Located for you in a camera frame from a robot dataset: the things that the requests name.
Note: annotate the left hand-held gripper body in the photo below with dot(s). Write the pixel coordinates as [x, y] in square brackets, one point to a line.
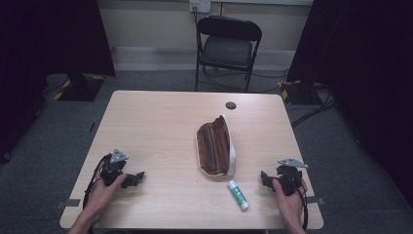
[112, 169]

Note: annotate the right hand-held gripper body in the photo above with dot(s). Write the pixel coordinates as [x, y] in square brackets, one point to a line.
[289, 180]

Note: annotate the person's right hand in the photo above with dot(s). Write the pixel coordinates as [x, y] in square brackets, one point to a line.
[289, 203]

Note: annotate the person's left hand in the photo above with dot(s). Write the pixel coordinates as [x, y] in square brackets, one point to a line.
[102, 195]

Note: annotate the white and green glue stick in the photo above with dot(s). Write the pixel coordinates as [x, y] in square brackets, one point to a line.
[238, 196]

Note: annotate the small black floor marker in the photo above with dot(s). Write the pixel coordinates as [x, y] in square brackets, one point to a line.
[92, 127]

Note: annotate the brown and white pencil case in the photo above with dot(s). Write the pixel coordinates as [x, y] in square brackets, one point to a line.
[214, 146]

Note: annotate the black table grommet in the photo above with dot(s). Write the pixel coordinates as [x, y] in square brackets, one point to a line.
[231, 105]

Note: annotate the black stand base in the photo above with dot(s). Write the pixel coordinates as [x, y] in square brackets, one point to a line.
[81, 89]
[300, 92]

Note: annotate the dark curtain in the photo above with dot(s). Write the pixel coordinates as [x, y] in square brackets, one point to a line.
[367, 81]
[48, 48]

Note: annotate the black folding chair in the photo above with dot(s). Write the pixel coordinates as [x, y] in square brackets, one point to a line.
[227, 48]

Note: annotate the grey table edge bracket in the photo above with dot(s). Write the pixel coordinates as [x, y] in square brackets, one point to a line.
[316, 200]
[68, 203]

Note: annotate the white wall outlet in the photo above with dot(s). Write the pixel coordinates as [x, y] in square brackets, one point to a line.
[200, 5]

